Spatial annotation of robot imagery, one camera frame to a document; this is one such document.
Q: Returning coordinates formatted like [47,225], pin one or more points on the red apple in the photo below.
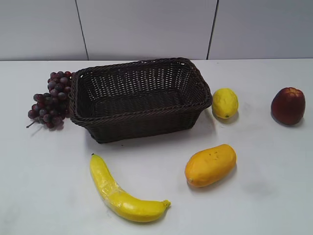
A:
[288,106]

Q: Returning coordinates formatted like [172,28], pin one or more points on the dark brown wicker basket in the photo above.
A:
[138,99]

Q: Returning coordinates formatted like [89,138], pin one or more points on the yellow lemon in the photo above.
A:
[225,103]

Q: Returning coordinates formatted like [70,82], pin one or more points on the orange mango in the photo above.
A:
[210,165]

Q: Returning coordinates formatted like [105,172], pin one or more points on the yellow banana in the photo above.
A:
[121,202]

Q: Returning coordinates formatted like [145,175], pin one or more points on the purple grape bunch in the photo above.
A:
[51,108]

